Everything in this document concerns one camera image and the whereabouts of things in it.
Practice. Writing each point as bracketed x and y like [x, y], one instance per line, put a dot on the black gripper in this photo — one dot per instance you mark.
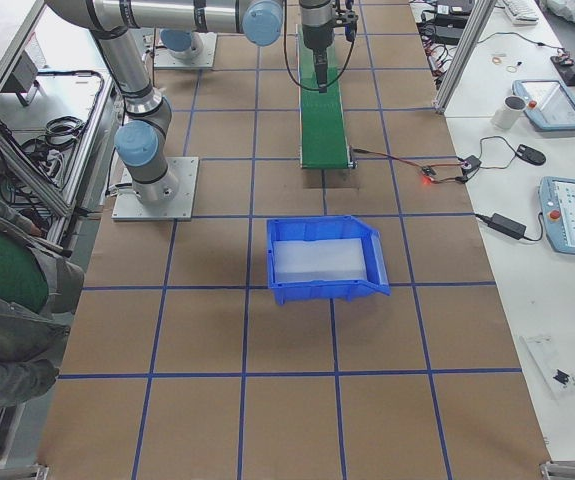
[315, 38]

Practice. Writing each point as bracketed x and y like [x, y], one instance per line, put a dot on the black power brick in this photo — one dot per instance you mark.
[506, 226]

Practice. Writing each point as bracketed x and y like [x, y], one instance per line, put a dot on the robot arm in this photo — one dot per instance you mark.
[182, 45]
[147, 44]

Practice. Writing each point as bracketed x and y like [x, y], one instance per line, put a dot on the small speed controller board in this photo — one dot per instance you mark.
[428, 174]

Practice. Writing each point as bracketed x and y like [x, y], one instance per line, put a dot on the clear plastic sheet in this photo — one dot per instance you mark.
[544, 353]

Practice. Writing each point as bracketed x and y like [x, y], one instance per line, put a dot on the white foam liner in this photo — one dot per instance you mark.
[320, 260]

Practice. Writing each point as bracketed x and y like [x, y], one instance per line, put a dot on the person in grey jacket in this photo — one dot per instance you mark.
[36, 282]

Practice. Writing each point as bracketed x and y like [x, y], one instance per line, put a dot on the aluminium frame post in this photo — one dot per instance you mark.
[479, 17]

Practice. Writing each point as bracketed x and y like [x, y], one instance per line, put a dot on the upper teach pendant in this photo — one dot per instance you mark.
[551, 105]

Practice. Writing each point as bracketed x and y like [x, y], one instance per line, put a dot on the green conveyor belt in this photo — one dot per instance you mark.
[324, 143]

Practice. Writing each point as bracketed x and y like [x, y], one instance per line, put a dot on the white cup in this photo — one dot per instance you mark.
[509, 112]

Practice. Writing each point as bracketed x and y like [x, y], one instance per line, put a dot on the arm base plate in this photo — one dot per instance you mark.
[171, 198]
[164, 61]

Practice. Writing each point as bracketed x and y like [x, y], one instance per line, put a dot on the blue plastic bin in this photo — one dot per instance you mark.
[326, 228]

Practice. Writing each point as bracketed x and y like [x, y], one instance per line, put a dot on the black computer mouse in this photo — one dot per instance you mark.
[530, 155]

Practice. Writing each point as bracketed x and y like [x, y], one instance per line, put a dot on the black power adapter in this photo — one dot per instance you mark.
[469, 167]

